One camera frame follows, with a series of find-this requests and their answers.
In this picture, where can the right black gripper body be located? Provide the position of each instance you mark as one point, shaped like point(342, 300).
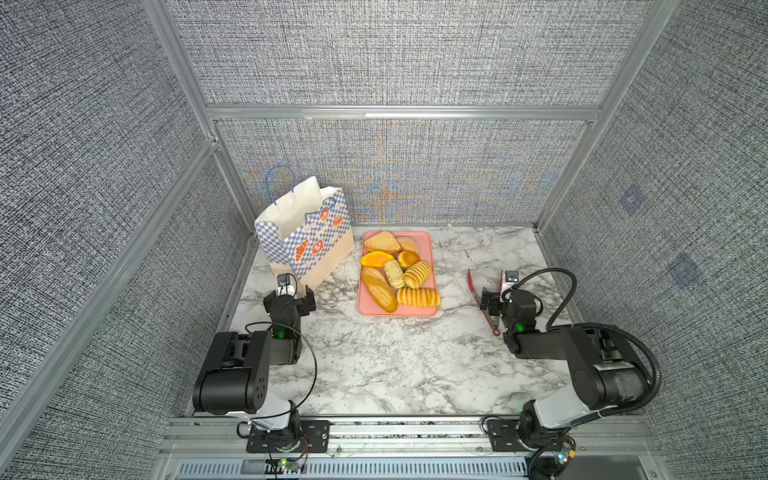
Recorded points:
point(492, 302)

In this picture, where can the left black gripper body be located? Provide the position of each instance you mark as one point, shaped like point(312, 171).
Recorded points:
point(289, 302)

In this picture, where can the red kitchen tongs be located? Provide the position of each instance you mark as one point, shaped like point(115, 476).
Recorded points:
point(478, 299)

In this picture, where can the ridged yellow bread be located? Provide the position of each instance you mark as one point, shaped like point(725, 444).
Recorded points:
point(419, 298)
point(417, 275)

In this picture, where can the blue checkered paper bag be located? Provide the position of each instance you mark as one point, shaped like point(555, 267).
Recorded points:
point(306, 233)

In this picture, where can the long brown baguette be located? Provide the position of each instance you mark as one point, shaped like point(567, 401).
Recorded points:
point(379, 289)

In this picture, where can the pale seeded bread roll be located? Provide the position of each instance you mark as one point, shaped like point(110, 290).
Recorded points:
point(394, 274)

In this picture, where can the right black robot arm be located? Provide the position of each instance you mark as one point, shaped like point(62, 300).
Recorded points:
point(611, 371)

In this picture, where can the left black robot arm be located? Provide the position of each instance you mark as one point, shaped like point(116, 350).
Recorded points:
point(234, 378)

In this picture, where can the pale bread at tray back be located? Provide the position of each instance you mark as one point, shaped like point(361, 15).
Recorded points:
point(407, 243)

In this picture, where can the orange oval bread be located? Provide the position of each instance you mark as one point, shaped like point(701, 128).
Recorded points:
point(376, 259)

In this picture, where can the triangular brown bread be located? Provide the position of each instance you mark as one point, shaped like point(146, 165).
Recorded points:
point(382, 241)

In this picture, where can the small round golden bun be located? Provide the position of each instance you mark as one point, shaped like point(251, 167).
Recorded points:
point(407, 258)

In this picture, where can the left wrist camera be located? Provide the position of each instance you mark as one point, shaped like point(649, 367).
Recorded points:
point(287, 284)

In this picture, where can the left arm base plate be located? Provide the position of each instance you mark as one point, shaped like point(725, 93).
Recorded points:
point(308, 436)

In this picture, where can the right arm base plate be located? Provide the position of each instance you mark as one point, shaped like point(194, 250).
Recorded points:
point(503, 435)

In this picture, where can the aluminium front rail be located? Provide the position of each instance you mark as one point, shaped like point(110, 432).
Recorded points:
point(405, 447)

